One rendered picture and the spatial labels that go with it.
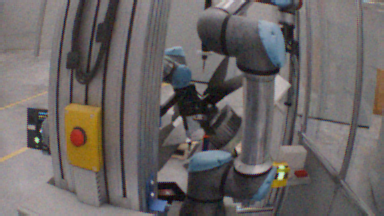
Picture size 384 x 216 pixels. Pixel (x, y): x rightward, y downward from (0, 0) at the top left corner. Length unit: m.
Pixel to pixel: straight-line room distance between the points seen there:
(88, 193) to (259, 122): 0.48
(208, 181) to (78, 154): 0.48
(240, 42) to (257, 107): 0.17
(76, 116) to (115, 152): 0.12
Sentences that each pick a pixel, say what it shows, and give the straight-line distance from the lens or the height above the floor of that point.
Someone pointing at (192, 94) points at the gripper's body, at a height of 1.32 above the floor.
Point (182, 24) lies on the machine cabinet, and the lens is 9.39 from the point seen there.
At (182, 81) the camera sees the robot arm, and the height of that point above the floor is 1.40.
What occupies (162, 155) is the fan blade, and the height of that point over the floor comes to 0.97.
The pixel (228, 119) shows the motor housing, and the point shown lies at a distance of 2.04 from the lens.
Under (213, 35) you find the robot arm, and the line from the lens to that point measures 0.99.
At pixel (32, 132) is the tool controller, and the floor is 1.15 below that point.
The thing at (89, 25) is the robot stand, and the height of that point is 1.64.
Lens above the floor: 1.67
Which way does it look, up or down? 13 degrees down
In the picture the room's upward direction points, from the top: 5 degrees clockwise
